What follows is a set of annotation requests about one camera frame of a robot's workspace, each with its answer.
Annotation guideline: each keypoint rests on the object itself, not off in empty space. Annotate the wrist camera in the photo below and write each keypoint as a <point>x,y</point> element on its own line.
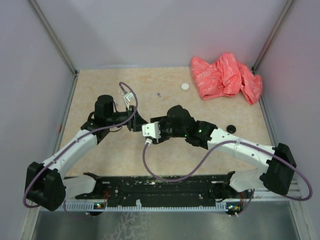
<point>127,98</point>
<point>151,130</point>

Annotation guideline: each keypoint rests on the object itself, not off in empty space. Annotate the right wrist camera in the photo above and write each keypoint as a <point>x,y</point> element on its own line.
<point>151,130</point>

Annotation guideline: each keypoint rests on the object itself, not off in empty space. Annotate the black round charging case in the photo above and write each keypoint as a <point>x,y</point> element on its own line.
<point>231,129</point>

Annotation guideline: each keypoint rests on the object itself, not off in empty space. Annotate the white round charging case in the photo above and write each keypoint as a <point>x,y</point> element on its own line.
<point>185,86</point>

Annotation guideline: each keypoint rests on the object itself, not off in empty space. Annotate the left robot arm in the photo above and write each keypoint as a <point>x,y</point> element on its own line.
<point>46,184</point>

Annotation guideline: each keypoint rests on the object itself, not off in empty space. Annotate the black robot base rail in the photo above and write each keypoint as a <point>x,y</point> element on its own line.
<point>195,191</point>

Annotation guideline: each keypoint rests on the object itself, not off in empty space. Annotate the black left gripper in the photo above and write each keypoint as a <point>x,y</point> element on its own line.
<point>135,122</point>

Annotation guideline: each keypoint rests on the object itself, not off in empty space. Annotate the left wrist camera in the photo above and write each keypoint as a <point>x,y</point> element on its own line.
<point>127,98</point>

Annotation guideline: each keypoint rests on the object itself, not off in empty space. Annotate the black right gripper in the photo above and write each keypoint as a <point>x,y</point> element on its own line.
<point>161,121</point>

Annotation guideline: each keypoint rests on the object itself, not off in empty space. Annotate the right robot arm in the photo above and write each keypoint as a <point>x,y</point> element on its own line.
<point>273,165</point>

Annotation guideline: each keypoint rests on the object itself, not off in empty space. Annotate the pink plastic bag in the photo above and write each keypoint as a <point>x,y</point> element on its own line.
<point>226,77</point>

